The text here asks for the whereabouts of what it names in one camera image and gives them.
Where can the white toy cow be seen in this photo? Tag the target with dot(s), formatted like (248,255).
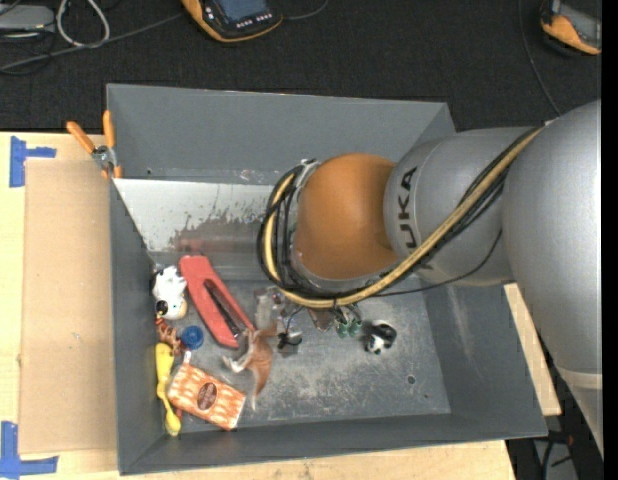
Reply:
(169,288)

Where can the red stapler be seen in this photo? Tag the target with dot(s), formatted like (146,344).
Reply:
(201,280)

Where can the orange spotted toy giraffe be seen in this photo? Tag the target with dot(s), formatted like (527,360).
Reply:
(167,333)

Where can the yellow rubber toy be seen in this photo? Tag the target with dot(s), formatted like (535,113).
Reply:
(164,368)

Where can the orange and white packet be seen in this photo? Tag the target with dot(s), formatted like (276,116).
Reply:
(204,395)

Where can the blue round cap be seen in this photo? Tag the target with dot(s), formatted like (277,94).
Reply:
(192,338)

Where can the brown cardboard board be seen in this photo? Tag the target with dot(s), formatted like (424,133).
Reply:
(64,293)

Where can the brown toy horse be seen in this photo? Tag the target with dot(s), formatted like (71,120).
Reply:
(260,360)

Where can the grey metal bin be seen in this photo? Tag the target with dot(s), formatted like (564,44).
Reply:
(339,388)

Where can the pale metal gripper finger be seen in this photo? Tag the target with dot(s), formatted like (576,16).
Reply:
(265,313)
(290,347)

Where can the black and white toy panda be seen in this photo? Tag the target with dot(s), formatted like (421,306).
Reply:
(379,339)

